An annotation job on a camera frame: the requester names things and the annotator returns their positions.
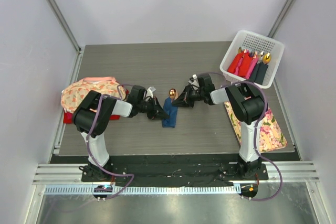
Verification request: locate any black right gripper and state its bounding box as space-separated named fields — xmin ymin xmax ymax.
xmin=172 ymin=84 xmax=205 ymax=108

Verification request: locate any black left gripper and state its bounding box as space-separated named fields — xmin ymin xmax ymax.
xmin=137 ymin=96 xmax=169 ymax=120

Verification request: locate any blue paper napkin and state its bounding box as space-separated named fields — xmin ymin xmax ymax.
xmin=162 ymin=98 xmax=178 ymax=128

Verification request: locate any rose gold spoon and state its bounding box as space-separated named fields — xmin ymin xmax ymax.
xmin=169 ymin=88 xmax=179 ymax=101

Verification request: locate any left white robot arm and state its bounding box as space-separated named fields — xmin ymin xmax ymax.
xmin=72 ymin=85 xmax=170 ymax=182

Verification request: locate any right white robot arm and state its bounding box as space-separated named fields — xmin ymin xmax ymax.
xmin=172 ymin=73 xmax=268 ymax=179

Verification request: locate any red rolled napkin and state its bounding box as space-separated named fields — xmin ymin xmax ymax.
xmin=227 ymin=52 xmax=253 ymax=78

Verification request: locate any pink rolled napkin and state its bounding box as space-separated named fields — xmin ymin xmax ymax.
xmin=234 ymin=55 xmax=258 ymax=79

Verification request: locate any dark blue rolled napkin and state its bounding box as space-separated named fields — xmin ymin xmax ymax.
xmin=255 ymin=62 xmax=268 ymax=85

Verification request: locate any red napkin stack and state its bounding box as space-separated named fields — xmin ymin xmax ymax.
xmin=61 ymin=87 xmax=129 ymax=124

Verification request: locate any white plastic basket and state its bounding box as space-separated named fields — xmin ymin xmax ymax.
xmin=219 ymin=30 xmax=285 ymax=89

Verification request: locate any gold spoon in basket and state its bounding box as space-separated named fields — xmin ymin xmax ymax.
xmin=262 ymin=52 xmax=271 ymax=65

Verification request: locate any floral mesh laundry bag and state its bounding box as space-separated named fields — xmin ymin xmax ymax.
xmin=61 ymin=77 xmax=127 ymax=113

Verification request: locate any floral tray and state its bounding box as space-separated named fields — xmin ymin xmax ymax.
xmin=224 ymin=102 xmax=287 ymax=153

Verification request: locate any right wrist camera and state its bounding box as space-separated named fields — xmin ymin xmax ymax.
xmin=188 ymin=74 xmax=200 ymax=90

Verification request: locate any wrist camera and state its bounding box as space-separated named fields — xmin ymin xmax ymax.
xmin=188 ymin=74 xmax=200 ymax=90
xmin=146 ymin=87 xmax=156 ymax=98

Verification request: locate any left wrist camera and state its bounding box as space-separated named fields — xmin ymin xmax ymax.
xmin=146 ymin=87 xmax=156 ymax=98

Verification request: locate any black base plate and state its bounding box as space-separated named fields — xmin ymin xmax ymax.
xmin=80 ymin=154 xmax=269 ymax=187

